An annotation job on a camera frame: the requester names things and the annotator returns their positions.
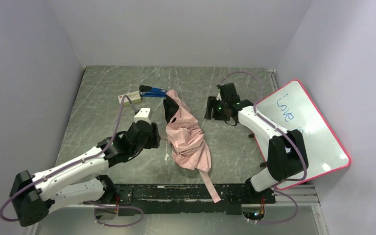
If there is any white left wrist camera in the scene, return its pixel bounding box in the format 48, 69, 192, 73
134, 108, 152, 124

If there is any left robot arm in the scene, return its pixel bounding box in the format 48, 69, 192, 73
10, 120, 161, 227

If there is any small white box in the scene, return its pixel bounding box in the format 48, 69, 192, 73
118, 91, 142, 106

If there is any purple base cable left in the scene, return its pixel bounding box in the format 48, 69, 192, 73
93, 203, 146, 227

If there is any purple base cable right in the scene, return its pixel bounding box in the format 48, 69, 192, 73
246, 188, 299, 225

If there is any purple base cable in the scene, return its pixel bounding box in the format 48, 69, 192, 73
246, 188, 299, 225
93, 203, 146, 227

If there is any red framed whiteboard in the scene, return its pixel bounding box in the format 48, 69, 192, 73
257, 80, 352, 181

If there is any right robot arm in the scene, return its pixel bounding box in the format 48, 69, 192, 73
205, 83, 309, 192

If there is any pink folding umbrella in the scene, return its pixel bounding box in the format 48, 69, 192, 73
164, 90, 221, 203

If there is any blue black stapler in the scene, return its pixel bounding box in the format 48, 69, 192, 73
139, 85, 167, 98

